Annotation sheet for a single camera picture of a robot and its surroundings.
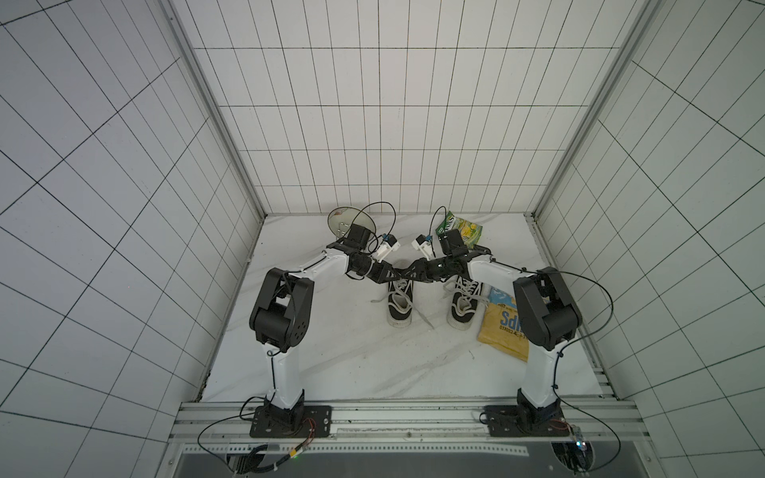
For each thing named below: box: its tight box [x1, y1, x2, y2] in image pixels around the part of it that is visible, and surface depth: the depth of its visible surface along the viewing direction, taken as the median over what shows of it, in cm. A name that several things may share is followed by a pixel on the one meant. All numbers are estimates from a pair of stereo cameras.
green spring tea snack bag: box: [435, 210, 484, 249], surface depth 116 cm
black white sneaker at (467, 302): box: [443, 274, 489, 331], surface depth 92 cm
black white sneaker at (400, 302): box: [387, 278, 415, 328], surface depth 89 cm
